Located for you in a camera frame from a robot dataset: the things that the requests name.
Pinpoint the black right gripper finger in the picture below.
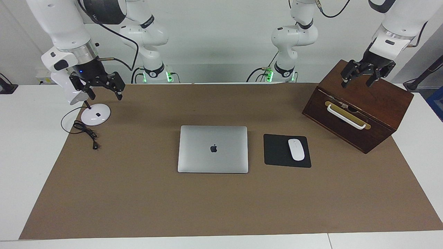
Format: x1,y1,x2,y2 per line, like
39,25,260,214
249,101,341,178
69,74,97,101
105,71,126,101

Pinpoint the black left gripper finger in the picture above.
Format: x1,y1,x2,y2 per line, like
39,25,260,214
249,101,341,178
366,62,396,88
341,59,364,89

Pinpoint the silver laptop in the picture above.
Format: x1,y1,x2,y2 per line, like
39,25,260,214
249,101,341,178
178,125,249,174

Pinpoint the dark brown wooden box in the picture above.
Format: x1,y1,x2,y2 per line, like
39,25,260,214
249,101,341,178
302,59,414,154

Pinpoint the white desk lamp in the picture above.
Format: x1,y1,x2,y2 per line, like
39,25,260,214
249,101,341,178
51,69,111,126

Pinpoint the black stand leg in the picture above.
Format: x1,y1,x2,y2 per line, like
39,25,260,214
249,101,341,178
403,55,443,91

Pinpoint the white power strip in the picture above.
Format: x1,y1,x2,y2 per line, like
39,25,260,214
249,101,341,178
36,68,53,85

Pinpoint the blue crate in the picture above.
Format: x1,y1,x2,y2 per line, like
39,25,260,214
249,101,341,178
426,88,443,122

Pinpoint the black background object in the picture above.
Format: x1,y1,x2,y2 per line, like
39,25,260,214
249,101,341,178
0,73,18,94

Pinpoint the white computer mouse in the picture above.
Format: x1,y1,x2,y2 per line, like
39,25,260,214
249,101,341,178
288,139,305,162

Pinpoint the black mouse pad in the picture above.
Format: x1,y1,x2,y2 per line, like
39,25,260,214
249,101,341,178
263,134,312,168

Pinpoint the brown table mat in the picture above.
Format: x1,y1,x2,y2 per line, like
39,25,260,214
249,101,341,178
19,83,443,240

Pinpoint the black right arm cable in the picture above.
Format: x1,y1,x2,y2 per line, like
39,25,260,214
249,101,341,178
77,0,140,71

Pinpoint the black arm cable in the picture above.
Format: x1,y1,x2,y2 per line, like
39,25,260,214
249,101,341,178
313,0,428,48
77,0,140,71

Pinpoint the white box handle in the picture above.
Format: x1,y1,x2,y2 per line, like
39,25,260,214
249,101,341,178
327,104,367,130

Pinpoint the black lamp power cable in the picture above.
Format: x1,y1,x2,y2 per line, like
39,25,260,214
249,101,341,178
61,105,101,150

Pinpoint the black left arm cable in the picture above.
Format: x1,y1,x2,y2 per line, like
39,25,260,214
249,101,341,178
313,0,428,48

